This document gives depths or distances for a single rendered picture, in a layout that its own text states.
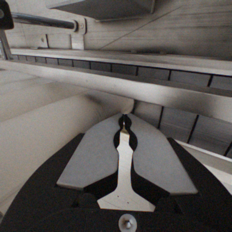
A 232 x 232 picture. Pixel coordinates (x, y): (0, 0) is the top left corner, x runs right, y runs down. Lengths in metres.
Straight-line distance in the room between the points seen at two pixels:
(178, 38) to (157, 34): 0.03
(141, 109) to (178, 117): 0.05
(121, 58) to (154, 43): 0.06
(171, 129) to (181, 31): 0.12
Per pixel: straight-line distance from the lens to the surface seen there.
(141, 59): 0.17
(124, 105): 0.15
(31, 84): 0.21
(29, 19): 0.25
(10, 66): 0.21
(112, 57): 0.19
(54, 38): 0.36
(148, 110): 0.17
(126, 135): 0.16
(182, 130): 0.18
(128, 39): 0.23
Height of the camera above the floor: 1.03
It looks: 48 degrees down
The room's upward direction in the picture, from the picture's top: 126 degrees counter-clockwise
